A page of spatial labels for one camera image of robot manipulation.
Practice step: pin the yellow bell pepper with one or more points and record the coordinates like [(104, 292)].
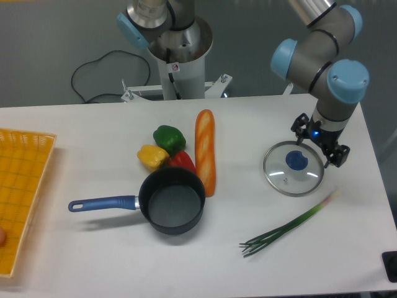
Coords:
[(152, 157)]

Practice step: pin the green bell pepper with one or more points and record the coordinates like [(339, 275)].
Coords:
[(170, 139)]

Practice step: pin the glass lid blue knob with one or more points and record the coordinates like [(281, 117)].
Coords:
[(293, 170)]

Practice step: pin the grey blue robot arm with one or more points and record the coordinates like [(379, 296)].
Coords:
[(311, 64)]

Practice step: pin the dark saucepan blue handle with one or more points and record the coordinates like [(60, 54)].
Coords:
[(171, 199)]

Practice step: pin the red bell pepper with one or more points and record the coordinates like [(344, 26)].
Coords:
[(182, 159)]

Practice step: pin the yellow woven basket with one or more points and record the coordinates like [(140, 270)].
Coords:
[(24, 159)]

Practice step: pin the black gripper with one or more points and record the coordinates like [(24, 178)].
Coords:
[(326, 139)]

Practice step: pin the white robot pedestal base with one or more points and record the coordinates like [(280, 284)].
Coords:
[(180, 57)]

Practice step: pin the orange baguette bread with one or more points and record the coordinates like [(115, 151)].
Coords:
[(205, 150)]

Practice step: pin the black object table corner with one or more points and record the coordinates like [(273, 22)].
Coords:
[(390, 263)]

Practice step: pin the green spring onion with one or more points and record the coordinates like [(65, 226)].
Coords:
[(262, 241)]

